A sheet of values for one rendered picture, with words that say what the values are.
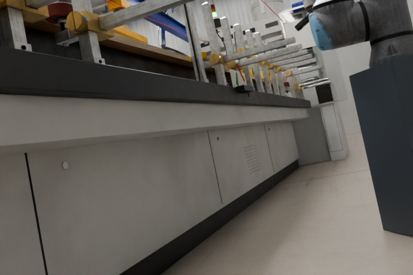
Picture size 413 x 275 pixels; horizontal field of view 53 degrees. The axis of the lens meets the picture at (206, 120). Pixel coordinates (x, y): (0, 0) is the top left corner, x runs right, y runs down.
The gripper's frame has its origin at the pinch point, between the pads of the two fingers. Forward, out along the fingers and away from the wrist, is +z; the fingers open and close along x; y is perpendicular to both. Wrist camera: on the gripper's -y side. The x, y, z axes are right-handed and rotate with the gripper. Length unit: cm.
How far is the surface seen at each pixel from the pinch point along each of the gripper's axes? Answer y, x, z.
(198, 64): -45, -56, 5
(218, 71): -45, -30, 5
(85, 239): -67, -118, 58
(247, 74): -43.5, 20.4, 2.0
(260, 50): -24.0, -25.8, -0.7
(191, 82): -42, -75, 14
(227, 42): -44.8, -4.7, -14.0
